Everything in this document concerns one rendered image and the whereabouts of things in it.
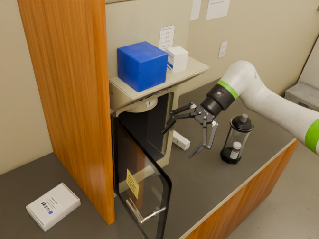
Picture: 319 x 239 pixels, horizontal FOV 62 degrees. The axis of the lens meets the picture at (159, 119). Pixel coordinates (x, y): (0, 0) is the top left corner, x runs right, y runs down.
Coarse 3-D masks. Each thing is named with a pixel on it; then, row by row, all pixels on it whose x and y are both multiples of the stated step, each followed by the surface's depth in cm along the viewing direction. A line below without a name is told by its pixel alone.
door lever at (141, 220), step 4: (128, 200) 79; (128, 204) 78; (132, 204) 78; (132, 208) 77; (136, 208) 77; (132, 212) 77; (136, 212) 76; (152, 212) 77; (136, 216) 75; (140, 216) 75; (148, 216) 76; (152, 216) 76; (140, 220) 74; (144, 220) 75; (140, 224) 74
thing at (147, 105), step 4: (152, 100) 98; (156, 100) 101; (144, 104) 96; (148, 104) 96; (152, 104) 98; (156, 104) 100; (132, 108) 95; (136, 108) 95; (140, 108) 95; (144, 108) 96; (148, 108) 97; (136, 112) 95
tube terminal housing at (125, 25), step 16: (128, 0) 67; (144, 0) 69; (160, 0) 73; (176, 0) 77; (192, 0) 81; (112, 16) 65; (128, 16) 69; (144, 16) 72; (160, 16) 76; (176, 16) 80; (112, 32) 68; (128, 32) 71; (144, 32) 75; (176, 32) 84; (112, 48) 70; (112, 64) 73; (176, 96) 102; (160, 160) 120
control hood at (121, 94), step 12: (192, 60) 89; (168, 72) 81; (180, 72) 81; (192, 72) 82; (204, 72) 88; (120, 84) 73; (168, 84) 76; (120, 96) 73; (132, 96) 69; (144, 96) 75; (120, 108) 79
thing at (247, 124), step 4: (240, 116) 122; (244, 116) 117; (232, 120) 121; (236, 120) 119; (240, 120) 119; (244, 120) 118; (248, 120) 120; (236, 124) 118; (240, 124) 117; (244, 124) 118; (248, 124) 118; (252, 124) 120; (240, 128) 117; (244, 128) 117; (248, 128) 117
